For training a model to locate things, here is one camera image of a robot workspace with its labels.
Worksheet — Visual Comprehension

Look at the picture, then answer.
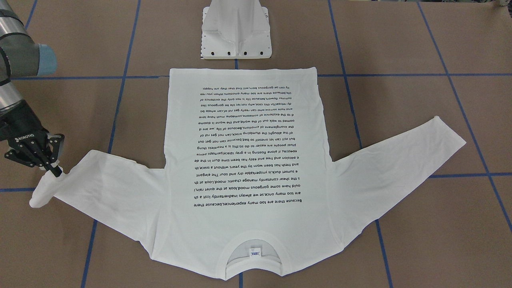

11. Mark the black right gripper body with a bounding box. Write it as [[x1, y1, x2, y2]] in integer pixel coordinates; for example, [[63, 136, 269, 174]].
[[3, 125, 50, 167]]

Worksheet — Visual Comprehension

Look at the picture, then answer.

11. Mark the white long-sleeve printed shirt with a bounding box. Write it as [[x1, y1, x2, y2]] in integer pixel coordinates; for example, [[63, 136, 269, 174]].
[[30, 68, 466, 280]]

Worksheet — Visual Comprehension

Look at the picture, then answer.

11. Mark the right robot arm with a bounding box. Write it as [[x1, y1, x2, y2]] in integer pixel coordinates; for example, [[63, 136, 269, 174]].
[[0, 0, 64, 177]]

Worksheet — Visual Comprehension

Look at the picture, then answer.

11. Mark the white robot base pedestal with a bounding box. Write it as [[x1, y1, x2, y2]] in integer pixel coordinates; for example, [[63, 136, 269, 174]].
[[201, 0, 272, 60]]

